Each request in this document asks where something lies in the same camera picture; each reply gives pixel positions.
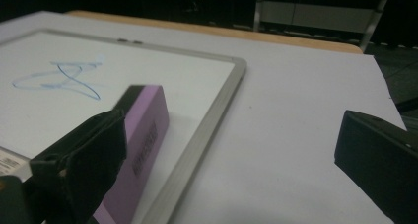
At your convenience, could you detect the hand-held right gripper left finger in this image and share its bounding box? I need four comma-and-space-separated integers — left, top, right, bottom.
29, 109, 128, 224

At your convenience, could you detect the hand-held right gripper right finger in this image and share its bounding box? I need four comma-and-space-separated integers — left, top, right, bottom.
333, 109, 418, 224

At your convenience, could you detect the purple whiteboard eraser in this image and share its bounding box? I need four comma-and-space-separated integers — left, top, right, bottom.
92, 84, 171, 224

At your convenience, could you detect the silver framed whiteboard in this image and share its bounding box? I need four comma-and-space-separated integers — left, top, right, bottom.
0, 28, 248, 224

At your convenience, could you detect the white table cover sheet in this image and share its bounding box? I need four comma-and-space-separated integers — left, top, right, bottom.
0, 10, 408, 224

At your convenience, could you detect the white metal stand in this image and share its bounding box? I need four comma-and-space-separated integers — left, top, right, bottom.
252, 0, 395, 52

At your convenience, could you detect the wooden table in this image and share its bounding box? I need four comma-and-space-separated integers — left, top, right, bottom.
65, 9, 364, 55

